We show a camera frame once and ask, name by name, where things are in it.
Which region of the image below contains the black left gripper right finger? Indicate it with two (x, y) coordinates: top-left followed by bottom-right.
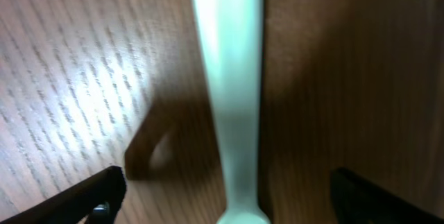
(330, 168), (443, 224)

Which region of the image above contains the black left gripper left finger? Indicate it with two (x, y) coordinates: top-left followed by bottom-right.
(1, 166), (127, 224)

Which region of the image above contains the pale green plastic fork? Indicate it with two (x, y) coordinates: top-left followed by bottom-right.
(193, 0), (270, 223)

